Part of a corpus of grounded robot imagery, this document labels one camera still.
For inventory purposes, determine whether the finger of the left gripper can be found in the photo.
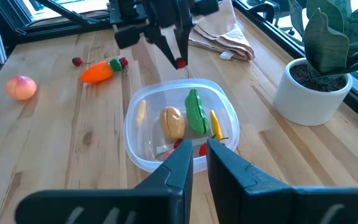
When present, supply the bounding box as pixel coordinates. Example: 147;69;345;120
114;24;180;70
174;12;196;65

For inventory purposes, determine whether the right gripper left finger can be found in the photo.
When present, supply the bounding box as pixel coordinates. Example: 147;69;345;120
15;139;195;224

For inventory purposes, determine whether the beige folded cloth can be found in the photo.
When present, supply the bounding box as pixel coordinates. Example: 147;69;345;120
188;0;256;62

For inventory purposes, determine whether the green snake plant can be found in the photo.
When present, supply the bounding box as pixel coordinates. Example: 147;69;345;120
287;0;358;79

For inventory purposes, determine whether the orange toy carrot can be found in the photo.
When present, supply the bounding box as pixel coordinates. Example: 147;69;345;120
80;57;123;84

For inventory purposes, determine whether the toy peach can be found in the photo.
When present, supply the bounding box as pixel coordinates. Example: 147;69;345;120
5;75;38;101

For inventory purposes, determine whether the yellow toy chili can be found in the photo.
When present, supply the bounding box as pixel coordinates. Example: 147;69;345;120
209;109;224;141

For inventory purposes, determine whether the green toy cucumber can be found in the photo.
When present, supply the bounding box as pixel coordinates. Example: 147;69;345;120
184;88;211;136

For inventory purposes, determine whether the clear plastic tupperware container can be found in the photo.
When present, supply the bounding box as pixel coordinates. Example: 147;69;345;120
122;78;241;174

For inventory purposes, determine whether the small pink toy fruit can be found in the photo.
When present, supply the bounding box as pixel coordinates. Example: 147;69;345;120
154;148;176;161

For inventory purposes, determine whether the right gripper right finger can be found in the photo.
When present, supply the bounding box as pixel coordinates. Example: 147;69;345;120
206;138;358;224

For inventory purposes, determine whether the tan toy potato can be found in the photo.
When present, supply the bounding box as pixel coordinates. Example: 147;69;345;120
159;106;186;141

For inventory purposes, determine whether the black frame clamp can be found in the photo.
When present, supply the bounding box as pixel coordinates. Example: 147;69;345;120
247;1;277;23

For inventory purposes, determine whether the white plant pot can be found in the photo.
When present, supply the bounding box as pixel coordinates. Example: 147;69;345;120
273;57;354;127

